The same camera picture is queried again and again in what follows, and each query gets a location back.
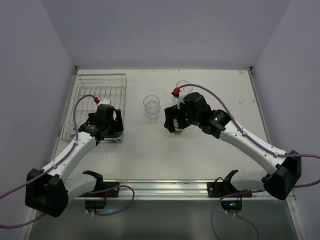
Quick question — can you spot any blue ceramic mug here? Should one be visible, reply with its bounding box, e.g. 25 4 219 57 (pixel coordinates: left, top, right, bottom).
104 131 123 141

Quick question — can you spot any cream cup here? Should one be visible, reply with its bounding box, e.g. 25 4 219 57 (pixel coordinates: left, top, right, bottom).
173 119 183 134

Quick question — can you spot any clear plastic cup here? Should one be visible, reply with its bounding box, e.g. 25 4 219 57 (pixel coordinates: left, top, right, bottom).
142 95 160 108
172 80 193 96
144 105 161 122

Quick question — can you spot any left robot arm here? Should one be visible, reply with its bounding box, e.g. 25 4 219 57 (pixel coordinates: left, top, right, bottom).
24 104 124 218

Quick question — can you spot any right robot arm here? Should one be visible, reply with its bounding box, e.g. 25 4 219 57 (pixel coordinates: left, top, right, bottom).
164 88 302 200

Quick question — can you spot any metal wire dish rack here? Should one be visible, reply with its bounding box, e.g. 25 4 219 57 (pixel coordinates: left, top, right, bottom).
59 73 127 143

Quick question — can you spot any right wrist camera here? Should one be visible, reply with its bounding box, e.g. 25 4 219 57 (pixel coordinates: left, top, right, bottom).
172 91 188 109

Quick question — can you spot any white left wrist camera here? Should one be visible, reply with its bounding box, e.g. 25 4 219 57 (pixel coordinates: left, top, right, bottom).
97 98 111 106

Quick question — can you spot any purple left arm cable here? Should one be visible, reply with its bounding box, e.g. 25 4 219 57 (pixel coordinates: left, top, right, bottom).
0 94 100 230

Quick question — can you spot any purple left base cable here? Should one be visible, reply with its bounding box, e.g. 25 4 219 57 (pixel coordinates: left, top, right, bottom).
86 184 137 216

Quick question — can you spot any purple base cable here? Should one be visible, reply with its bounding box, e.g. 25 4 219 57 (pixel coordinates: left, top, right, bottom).
86 184 137 216
208 188 266 240

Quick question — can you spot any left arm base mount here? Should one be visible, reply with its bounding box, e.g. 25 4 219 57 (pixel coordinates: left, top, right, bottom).
81 181 120 213

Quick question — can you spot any aluminium front rail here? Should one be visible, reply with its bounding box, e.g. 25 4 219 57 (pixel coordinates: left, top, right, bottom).
32 178 296 201

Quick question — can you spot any aluminium rail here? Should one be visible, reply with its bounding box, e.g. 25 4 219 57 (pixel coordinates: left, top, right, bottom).
244 66 283 180
32 178 296 201

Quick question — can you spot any aluminium right side rail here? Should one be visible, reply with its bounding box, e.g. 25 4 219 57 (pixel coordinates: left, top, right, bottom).
244 66 283 180

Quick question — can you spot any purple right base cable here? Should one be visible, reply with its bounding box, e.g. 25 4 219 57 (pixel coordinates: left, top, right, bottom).
208 188 266 240

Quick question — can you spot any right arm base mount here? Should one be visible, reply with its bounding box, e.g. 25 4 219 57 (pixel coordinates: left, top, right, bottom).
206 170 253 214

